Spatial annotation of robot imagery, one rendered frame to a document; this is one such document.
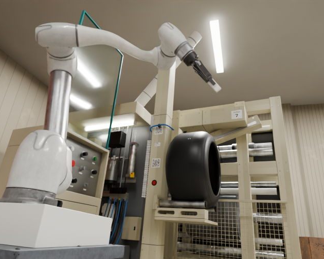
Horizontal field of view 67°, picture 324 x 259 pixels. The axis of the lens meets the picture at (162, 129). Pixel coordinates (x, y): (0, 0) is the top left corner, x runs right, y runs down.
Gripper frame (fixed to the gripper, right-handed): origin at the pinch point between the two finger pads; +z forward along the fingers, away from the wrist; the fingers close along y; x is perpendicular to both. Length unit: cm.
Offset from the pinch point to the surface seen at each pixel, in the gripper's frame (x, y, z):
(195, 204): 49, 49, 47
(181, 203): 56, 52, 42
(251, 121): -33, 102, 32
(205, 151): 21, 49, 25
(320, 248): -30, 251, 236
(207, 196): 39, 50, 48
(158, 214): 74, 53, 37
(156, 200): 69, 55, 30
